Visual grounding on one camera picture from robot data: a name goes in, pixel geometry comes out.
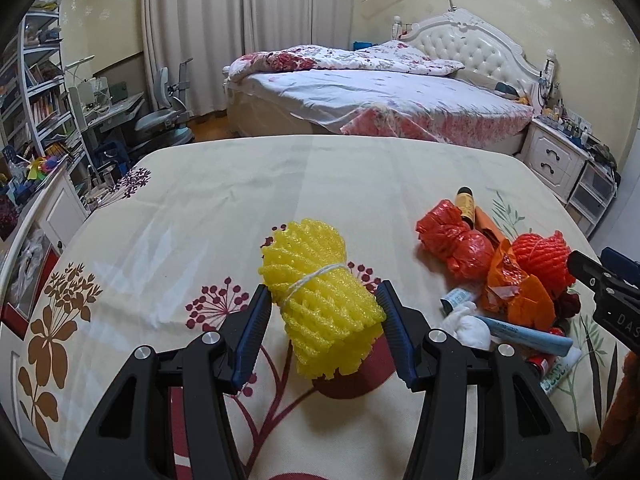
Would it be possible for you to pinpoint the white green tube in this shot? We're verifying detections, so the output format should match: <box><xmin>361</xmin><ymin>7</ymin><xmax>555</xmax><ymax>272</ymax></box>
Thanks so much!
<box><xmin>540</xmin><ymin>347</ymin><xmax>582</xmax><ymax>396</ymax></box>

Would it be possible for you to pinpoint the orange wrapper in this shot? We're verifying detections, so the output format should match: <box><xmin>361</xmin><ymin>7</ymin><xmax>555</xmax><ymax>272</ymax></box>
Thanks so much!
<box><xmin>480</xmin><ymin>238</ymin><xmax>555</xmax><ymax>332</ymax></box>

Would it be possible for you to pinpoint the white bookshelf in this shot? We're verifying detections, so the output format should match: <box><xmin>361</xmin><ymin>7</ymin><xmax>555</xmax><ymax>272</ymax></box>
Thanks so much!
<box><xmin>1</xmin><ymin>0</ymin><xmax>89</xmax><ymax>197</ymax></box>

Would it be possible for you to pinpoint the yellow foam fruit net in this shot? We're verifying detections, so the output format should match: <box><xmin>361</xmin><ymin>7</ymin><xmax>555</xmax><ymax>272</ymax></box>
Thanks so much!
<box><xmin>258</xmin><ymin>219</ymin><xmax>386</xmax><ymax>380</ymax></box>

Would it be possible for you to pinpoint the grey desk chair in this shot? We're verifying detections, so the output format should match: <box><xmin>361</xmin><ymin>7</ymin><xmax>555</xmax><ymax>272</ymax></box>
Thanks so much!
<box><xmin>134</xmin><ymin>58</ymin><xmax>194</xmax><ymax>151</ymax></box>

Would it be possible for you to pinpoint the white tissue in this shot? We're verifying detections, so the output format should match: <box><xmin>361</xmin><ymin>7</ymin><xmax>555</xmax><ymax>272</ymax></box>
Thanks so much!
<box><xmin>440</xmin><ymin>301</ymin><xmax>491</xmax><ymax>351</ymax></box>

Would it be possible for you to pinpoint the red plastic bag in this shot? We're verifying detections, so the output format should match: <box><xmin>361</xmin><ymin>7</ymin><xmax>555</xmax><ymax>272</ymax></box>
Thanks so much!
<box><xmin>416</xmin><ymin>200</ymin><xmax>495</xmax><ymax>282</ymax></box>

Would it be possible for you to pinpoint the red small bottle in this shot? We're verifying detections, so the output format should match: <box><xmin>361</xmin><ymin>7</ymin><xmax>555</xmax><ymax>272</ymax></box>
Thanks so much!
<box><xmin>525</xmin><ymin>326</ymin><xmax>572</xmax><ymax>380</ymax></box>

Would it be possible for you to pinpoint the orange label brown bottle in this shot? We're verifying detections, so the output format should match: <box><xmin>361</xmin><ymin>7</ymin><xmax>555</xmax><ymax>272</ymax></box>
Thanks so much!
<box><xmin>454</xmin><ymin>186</ymin><xmax>475</xmax><ymax>229</ymax></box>

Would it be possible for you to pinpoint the white bed with headboard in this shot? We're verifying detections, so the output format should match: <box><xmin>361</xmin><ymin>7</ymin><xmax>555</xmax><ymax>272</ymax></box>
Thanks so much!
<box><xmin>224</xmin><ymin>9</ymin><xmax>541</xmax><ymax>155</ymax></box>

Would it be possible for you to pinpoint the floral quilt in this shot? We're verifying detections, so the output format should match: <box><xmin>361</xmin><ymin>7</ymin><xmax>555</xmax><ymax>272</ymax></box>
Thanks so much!
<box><xmin>227</xmin><ymin>40</ymin><xmax>464</xmax><ymax>82</ymax></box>

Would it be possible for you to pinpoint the orange paper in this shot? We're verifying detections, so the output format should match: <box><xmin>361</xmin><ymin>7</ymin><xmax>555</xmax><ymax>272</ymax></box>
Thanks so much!
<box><xmin>475</xmin><ymin>206</ymin><xmax>506</xmax><ymax>248</ymax></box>

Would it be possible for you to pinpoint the white footboard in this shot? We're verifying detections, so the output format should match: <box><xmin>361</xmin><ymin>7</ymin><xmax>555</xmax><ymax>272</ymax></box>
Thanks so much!
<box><xmin>1</xmin><ymin>156</ymin><xmax>88</xmax><ymax>479</ymax></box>

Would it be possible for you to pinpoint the white nightstand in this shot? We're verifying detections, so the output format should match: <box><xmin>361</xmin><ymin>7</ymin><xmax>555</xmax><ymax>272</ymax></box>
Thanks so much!
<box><xmin>520</xmin><ymin>117</ymin><xmax>589</xmax><ymax>205</ymax></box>

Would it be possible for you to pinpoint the grey study desk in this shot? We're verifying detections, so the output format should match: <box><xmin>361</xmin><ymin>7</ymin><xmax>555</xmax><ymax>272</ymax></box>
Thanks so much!
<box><xmin>67</xmin><ymin>81</ymin><xmax>145</xmax><ymax>166</ymax></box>

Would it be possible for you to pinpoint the plastic drawer unit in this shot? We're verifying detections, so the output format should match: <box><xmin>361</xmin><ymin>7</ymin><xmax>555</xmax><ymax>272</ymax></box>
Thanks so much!
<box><xmin>566</xmin><ymin>160</ymin><xmax>617</xmax><ymax>238</ymax></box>

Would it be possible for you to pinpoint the beige curtain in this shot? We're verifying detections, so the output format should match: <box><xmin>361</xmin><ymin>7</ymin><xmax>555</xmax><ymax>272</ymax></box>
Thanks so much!
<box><xmin>141</xmin><ymin>0</ymin><xmax>354</xmax><ymax>115</ymax></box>

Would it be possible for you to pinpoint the red foam fruit net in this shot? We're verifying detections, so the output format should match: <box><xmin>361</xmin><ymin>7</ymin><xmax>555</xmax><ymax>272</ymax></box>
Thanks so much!
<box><xmin>512</xmin><ymin>231</ymin><xmax>575</xmax><ymax>299</ymax></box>

